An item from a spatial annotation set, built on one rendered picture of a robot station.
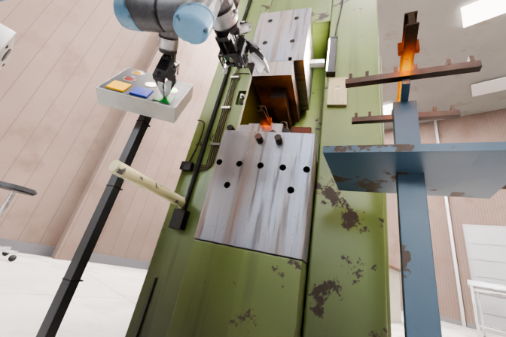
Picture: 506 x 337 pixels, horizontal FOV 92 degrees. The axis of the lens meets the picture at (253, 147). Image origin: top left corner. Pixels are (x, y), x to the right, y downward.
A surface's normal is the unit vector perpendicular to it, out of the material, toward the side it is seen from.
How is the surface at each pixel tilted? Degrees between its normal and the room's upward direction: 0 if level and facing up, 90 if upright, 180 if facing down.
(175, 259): 90
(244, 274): 90
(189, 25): 179
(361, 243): 90
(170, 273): 90
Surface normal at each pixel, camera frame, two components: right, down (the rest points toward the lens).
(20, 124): 0.74, -0.15
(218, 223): -0.25, -0.46
